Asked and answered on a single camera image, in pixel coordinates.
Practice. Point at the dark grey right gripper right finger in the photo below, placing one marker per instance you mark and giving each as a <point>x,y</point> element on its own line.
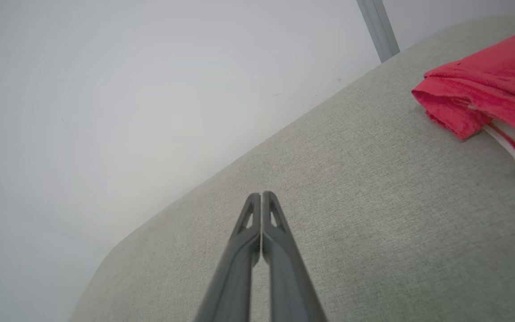
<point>286,273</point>

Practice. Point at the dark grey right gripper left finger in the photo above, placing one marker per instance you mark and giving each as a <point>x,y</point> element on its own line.
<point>235,268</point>

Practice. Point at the red and white jersey shirt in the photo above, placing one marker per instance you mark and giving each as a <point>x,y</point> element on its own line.
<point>485,80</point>

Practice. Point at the grey fabric sofa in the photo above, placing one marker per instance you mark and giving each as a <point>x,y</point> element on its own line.
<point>373,201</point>

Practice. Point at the grey metal post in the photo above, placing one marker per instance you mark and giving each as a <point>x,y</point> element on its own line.
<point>378,27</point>

